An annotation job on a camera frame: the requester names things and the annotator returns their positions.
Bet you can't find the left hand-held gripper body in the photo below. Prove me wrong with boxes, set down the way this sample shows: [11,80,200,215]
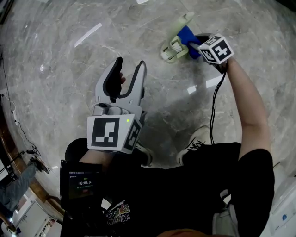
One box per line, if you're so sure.
[86,99,144,155]

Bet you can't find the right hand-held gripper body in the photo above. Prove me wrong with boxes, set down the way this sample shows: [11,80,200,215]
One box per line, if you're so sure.
[197,33,235,75]

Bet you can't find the blue cloth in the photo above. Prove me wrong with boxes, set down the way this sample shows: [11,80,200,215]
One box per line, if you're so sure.
[177,25,203,60]

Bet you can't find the pale green scrub brush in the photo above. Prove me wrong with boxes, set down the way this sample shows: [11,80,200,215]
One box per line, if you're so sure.
[162,12,195,58]

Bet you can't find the person's left forearm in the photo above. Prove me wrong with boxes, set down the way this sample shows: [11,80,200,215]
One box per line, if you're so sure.
[80,149,115,172]

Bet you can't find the person's right forearm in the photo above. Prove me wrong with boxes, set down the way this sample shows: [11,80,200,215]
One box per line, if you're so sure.
[223,57,272,160]

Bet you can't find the person's left white sneaker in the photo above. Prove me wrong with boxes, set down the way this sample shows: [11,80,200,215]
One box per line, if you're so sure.
[134,141,154,167]

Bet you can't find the person's white sneaker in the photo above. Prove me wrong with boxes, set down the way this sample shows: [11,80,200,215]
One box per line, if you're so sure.
[176,126,211,166]
[134,141,154,167]

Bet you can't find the black chest monitor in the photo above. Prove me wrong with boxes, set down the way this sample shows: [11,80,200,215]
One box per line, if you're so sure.
[59,159,104,210]

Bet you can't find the person's right white sneaker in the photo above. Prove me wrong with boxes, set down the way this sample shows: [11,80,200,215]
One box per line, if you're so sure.
[176,126,211,166]

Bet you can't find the person's black t-shirt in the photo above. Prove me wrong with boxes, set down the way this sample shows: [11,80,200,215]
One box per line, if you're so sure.
[60,137,276,237]

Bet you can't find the white box with blue logo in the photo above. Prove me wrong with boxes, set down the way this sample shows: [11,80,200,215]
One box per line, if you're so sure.
[270,177,296,237]

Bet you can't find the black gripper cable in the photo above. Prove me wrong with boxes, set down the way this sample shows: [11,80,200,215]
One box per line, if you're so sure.
[209,62,229,145]

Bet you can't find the black floor cable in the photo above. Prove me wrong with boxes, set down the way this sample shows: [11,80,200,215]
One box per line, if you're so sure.
[0,53,41,158]

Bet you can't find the white harness strap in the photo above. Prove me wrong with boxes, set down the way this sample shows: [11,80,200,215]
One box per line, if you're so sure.
[212,189,239,237]

